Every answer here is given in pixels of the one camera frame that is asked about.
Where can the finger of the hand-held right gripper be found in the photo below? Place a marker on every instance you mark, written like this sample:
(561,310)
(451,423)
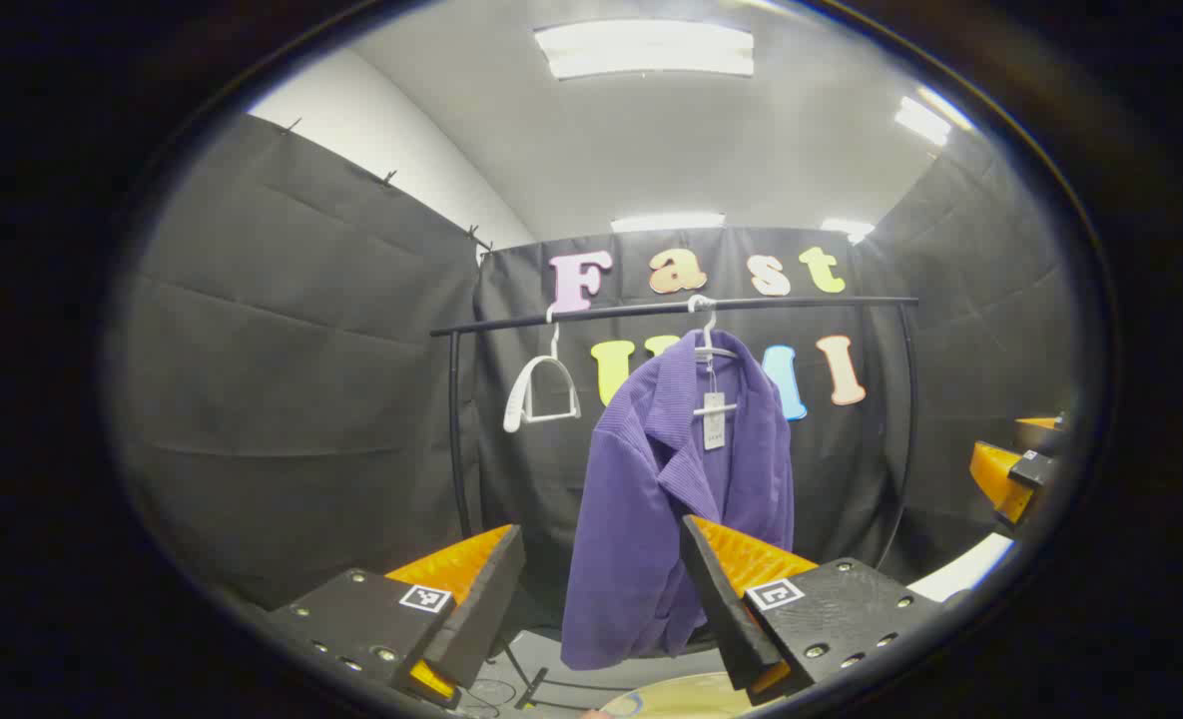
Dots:
(1040,434)
(998,479)

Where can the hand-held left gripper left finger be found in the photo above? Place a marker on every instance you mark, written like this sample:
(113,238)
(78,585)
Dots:
(481,609)

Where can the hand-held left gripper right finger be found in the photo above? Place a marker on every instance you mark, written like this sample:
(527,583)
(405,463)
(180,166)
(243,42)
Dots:
(726,609)

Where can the beige laundry hamper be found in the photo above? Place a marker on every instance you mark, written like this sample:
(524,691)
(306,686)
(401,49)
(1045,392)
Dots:
(691,697)

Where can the white hanger with taped hook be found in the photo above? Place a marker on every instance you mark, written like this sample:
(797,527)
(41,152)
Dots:
(715,408)

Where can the white plain hanger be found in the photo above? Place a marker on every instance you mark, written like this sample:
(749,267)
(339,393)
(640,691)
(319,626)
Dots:
(517,397)

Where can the black clothes rack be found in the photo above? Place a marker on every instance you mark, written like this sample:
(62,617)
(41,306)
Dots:
(851,300)

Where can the white flat board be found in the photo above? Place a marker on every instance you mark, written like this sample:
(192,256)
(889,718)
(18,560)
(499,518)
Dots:
(965,564)

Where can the white hang tag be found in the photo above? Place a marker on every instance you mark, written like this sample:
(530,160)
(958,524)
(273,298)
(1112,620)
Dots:
(714,429)

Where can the small ceiling light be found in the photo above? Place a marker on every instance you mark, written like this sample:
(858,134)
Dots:
(846,228)

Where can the narrow ceiling light panel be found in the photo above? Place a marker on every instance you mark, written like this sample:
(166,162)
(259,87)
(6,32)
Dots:
(922,120)

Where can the long ceiling light strip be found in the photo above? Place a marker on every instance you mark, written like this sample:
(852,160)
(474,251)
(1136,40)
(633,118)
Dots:
(667,221)

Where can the large ceiling light panel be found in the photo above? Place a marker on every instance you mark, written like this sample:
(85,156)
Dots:
(644,48)

